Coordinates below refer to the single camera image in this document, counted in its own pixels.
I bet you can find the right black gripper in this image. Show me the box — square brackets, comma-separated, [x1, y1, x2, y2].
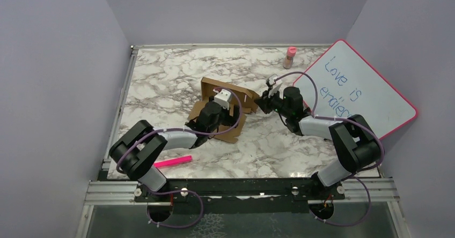
[253, 87, 290, 118]

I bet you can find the brown cardboard box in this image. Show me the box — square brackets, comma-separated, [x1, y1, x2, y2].
[188, 77, 259, 144]

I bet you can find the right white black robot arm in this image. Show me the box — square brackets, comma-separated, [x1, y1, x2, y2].
[254, 75, 384, 199]

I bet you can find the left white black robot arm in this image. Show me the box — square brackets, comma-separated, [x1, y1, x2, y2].
[108, 87, 241, 201]

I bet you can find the pink-capped small bottle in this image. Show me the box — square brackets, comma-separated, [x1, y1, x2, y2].
[282, 47, 297, 69]

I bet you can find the pink rectangular stick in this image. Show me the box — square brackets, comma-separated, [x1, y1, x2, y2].
[153, 155, 193, 168]

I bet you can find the pink-framed whiteboard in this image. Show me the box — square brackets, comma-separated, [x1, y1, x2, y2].
[293, 40, 418, 138]

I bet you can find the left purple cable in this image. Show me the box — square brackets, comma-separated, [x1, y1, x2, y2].
[115, 87, 243, 229]

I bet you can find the aluminium front frame rail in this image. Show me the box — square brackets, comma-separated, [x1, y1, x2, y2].
[76, 177, 410, 237]

